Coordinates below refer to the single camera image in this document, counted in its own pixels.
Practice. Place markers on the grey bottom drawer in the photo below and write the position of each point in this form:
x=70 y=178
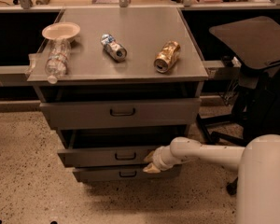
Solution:
x=125 y=172

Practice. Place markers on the black office chair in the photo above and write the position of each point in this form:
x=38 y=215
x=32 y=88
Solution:
x=255 y=42

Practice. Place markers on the white paper bowl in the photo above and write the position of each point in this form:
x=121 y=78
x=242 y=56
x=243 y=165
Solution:
x=66 y=30

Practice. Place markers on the crushed gold can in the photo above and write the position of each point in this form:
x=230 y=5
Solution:
x=167 y=57

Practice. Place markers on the grey drawer cabinet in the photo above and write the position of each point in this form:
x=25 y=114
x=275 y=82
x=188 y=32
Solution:
x=93 y=75

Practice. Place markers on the grey drawer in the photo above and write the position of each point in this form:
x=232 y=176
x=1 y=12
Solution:
x=114 y=146
x=120 y=114
x=125 y=172

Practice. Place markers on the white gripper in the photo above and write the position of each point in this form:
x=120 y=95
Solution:
x=159 y=161

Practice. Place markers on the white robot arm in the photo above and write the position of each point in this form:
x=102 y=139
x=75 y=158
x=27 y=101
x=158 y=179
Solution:
x=257 y=166

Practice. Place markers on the crushed silver blue can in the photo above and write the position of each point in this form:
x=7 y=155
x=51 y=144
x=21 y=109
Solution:
x=113 y=48

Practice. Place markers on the grey top drawer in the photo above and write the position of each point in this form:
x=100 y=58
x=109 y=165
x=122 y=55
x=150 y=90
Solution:
x=120 y=114

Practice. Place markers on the clear plastic water bottle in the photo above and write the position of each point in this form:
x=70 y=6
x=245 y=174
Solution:
x=58 y=59

